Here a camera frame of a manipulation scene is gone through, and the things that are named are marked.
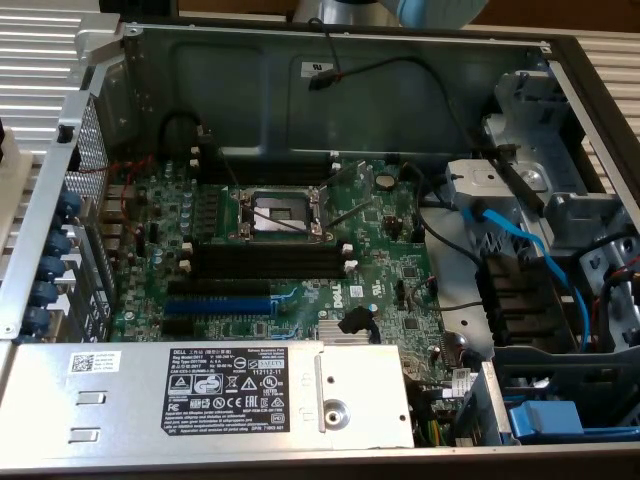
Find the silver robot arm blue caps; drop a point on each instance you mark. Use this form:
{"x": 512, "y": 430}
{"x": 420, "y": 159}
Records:
{"x": 325, "y": 10}

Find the black RAM slot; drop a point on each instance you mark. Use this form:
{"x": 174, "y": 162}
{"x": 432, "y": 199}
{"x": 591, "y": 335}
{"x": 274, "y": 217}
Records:
{"x": 265, "y": 269}
{"x": 265, "y": 175}
{"x": 265, "y": 156}
{"x": 265, "y": 250}

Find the socket locking lever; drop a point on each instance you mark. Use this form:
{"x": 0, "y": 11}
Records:
{"x": 350, "y": 212}

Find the CPU socket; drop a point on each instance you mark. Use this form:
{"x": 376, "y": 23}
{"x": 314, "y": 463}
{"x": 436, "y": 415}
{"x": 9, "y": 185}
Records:
{"x": 272, "y": 212}

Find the green motherboard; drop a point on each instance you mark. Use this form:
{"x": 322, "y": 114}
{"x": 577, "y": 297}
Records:
{"x": 380, "y": 250}

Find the metal socket cover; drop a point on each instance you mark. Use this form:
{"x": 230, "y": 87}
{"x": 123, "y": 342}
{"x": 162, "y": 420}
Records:
{"x": 365, "y": 180}

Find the coin cell battery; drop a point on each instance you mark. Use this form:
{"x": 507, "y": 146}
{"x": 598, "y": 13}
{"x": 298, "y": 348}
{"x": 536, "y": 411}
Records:
{"x": 384, "y": 181}

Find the silver chipset heatsink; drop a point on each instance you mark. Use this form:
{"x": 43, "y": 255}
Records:
{"x": 330, "y": 334}

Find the long black expansion slot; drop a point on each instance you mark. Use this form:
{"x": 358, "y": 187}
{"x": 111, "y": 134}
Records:
{"x": 220, "y": 289}

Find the blue expansion slot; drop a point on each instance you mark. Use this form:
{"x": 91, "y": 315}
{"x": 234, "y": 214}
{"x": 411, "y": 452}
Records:
{"x": 220, "y": 306}

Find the open PC case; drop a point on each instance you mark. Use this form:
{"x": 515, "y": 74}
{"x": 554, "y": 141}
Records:
{"x": 350, "y": 100}

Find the short black expansion slot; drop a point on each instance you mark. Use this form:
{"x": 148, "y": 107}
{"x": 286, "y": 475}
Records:
{"x": 177, "y": 326}

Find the black plastic strut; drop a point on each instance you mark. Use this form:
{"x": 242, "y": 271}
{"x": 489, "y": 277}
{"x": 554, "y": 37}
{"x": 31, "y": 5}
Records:
{"x": 520, "y": 182}

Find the silver disk bay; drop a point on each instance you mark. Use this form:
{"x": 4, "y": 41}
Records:
{"x": 550, "y": 150}

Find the silver power supply unit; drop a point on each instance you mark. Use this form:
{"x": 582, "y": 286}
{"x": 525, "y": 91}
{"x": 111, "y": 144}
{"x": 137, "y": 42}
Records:
{"x": 125, "y": 400}

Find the blue card retention tab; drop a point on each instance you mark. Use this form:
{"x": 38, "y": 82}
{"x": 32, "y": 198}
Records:
{"x": 67, "y": 202}
{"x": 50, "y": 267}
{"x": 57, "y": 242}
{"x": 44, "y": 292}
{"x": 36, "y": 317}

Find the dark plastic drive caddy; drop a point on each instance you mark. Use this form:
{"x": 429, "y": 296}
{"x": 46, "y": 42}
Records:
{"x": 575, "y": 370}

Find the blue plastic latch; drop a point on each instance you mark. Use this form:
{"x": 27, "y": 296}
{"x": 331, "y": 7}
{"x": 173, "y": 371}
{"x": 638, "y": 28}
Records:
{"x": 545, "y": 420}

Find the aluminium corner bracket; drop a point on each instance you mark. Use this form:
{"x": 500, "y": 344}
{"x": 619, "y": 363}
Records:
{"x": 92, "y": 40}

